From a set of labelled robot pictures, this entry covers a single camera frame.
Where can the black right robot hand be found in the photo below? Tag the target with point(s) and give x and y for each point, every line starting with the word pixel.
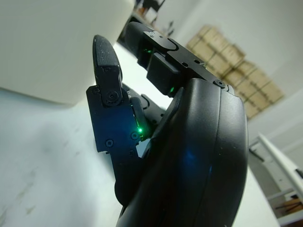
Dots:
pixel 189 153

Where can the cream two-slot toaster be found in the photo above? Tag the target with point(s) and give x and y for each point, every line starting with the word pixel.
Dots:
pixel 47 47

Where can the white metal table frame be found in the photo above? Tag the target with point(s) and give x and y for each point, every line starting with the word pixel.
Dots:
pixel 277 160

